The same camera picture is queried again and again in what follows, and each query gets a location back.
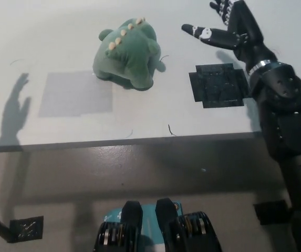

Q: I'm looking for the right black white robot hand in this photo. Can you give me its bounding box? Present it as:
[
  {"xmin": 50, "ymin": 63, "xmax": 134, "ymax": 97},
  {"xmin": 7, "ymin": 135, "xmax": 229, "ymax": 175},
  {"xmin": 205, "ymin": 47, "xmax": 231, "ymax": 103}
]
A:
[{"xmin": 181, "ymin": 0, "xmax": 279, "ymax": 76}]

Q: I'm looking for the green plush dinosaur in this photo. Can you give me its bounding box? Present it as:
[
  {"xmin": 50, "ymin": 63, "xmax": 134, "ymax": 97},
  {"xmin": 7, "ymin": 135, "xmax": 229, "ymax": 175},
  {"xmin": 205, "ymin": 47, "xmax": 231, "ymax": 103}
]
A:
[{"xmin": 92, "ymin": 17, "xmax": 167, "ymax": 92}]

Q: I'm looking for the black cross-shaped tape patch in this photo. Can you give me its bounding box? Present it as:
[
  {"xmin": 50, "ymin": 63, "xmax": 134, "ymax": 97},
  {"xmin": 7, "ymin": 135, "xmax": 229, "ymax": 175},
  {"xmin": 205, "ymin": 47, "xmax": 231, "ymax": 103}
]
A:
[{"xmin": 189, "ymin": 62, "xmax": 253, "ymax": 109}]

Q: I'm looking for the grey square tape patch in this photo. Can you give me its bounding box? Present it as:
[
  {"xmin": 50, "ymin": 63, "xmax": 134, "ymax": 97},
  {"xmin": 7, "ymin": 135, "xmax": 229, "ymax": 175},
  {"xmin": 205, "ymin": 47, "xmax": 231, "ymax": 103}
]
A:
[{"xmin": 38, "ymin": 70, "xmax": 113, "ymax": 118}]

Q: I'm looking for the black floor tape patch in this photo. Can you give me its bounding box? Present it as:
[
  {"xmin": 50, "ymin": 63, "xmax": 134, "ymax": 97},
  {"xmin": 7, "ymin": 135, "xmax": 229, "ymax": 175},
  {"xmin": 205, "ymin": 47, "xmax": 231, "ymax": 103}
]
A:
[
  {"xmin": 9, "ymin": 215, "xmax": 45, "ymax": 243},
  {"xmin": 253, "ymin": 199, "xmax": 295, "ymax": 226}
]

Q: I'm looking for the black teal robot torso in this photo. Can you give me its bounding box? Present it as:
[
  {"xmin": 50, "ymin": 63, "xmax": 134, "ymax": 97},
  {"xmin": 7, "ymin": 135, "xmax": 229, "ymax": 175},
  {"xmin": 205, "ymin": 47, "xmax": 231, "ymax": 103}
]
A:
[{"xmin": 94, "ymin": 198, "xmax": 223, "ymax": 252}]

